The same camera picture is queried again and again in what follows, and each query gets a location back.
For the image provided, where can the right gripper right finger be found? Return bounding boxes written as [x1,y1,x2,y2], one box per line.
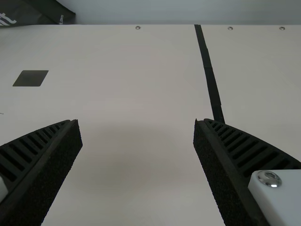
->
[193,118,301,226]

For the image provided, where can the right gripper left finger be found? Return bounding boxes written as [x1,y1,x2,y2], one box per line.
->
[0,119,83,226]

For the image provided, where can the small square scanner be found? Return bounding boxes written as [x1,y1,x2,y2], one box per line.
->
[12,70,49,87]

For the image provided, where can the black strip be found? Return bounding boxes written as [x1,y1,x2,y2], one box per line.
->
[194,24,226,126]

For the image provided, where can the dark grey bag with straps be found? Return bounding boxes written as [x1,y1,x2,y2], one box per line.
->
[0,0,76,28]

